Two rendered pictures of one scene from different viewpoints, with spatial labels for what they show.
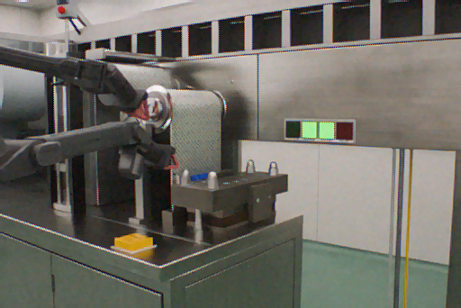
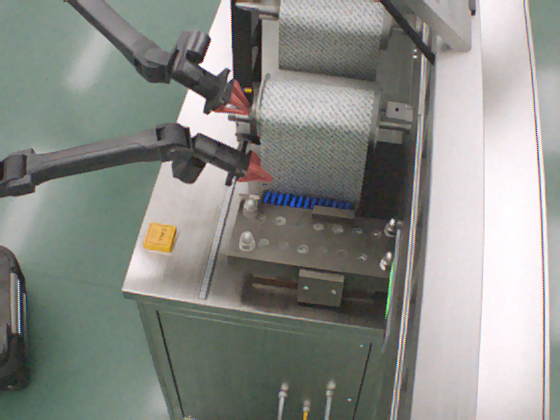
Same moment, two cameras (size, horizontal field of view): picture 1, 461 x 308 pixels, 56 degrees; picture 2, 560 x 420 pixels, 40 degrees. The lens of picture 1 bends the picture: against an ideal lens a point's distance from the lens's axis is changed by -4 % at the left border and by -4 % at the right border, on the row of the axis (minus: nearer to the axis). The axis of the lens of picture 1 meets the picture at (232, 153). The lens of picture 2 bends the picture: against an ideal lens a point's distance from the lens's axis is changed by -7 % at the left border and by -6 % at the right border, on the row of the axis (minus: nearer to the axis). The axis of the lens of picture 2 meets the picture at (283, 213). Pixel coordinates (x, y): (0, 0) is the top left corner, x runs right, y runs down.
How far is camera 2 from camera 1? 1.75 m
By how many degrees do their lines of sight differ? 68
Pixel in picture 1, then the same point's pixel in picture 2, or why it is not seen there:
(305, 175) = not seen: outside the picture
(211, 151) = (340, 179)
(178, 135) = (273, 152)
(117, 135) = (139, 156)
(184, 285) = (155, 309)
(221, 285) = (212, 327)
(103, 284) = not seen: hidden behind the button
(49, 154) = (20, 190)
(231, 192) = (264, 264)
